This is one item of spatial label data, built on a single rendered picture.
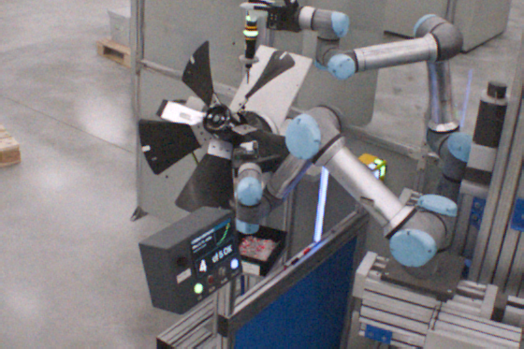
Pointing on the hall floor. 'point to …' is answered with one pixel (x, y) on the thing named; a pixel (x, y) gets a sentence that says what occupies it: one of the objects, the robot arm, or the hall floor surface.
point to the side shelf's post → (289, 222)
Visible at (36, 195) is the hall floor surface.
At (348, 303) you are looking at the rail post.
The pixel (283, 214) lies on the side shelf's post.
